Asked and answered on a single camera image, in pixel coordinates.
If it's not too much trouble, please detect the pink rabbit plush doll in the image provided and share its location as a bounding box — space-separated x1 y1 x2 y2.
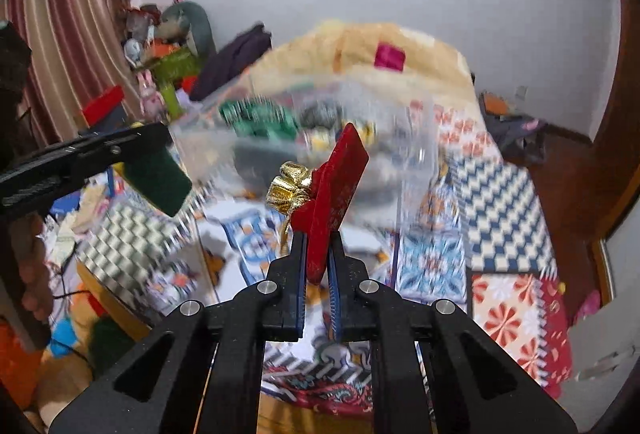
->
137 70 166 122

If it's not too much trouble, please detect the red box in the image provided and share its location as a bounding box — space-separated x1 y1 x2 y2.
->
81 84 125 127

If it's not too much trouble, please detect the red velvet pouch gold bow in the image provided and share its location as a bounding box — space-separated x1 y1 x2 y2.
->
266 135 369 285

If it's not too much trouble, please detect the grey green plush toy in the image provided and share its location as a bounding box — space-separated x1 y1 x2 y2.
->
154 1 216 58

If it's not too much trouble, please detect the yellow floral silk scarf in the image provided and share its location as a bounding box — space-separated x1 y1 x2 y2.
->
294 115 378 153

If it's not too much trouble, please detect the clear plastic storage box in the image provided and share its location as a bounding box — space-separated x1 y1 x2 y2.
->
170 70 438 228

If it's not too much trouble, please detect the patchwork patterned bedspread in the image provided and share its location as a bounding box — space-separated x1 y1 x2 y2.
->
78 102 572 397

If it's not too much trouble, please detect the green cardboard box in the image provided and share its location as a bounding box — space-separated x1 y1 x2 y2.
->
150 46 202 84

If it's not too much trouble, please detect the green cloth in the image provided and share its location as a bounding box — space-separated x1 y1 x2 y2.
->
113 147 192 217

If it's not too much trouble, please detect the grey purple backpack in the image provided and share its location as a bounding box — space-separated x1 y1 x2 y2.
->
478 92 547 165

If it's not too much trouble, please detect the beige plush blanket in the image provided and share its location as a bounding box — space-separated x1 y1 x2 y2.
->
245 20 474 89

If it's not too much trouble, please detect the dark purple garment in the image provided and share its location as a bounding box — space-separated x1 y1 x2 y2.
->
190 23 272 102

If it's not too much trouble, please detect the striped pink curtain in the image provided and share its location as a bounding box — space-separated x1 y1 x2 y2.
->
1 0 140 144

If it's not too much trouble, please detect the left hand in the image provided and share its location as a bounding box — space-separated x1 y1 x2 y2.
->
9 213 53 324

